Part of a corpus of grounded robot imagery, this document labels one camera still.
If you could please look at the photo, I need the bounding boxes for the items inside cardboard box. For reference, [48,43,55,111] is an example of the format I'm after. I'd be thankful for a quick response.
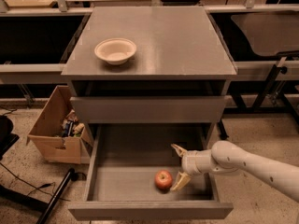
[61,109,84,137]

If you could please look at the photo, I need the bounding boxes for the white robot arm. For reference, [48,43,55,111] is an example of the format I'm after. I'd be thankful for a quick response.
[171,140,299,202]

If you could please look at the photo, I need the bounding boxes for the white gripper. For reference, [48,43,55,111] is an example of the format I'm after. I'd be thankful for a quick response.
[170,144,213,191]

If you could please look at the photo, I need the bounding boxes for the red apple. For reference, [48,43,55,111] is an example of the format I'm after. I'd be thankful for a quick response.
[154,170,173,190]

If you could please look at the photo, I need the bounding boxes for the black chair base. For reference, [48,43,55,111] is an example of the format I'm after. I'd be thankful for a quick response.
[0,115,50,213]

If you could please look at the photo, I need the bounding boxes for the grey top drawer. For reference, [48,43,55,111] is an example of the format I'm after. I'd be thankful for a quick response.
[70,96,225,123]

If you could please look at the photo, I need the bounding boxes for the white paper bowl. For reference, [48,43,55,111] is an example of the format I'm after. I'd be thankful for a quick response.
[94,38,136,65]

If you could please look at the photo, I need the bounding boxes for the cardboard box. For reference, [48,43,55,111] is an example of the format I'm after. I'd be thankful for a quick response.
[28,86,93,164]

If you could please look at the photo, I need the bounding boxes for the black cable on floor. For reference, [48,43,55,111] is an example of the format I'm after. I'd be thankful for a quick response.
[0,161,71,203]

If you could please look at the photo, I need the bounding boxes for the grey drawer cabinet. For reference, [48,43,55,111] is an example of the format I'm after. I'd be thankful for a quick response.
[63,7,236,140]

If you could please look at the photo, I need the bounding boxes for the open grey middle drawer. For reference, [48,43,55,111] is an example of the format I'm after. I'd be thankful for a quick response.
[68,124,233,220]

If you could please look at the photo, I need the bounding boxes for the black pole on floor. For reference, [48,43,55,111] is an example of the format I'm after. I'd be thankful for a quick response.
[36,168,76,224]

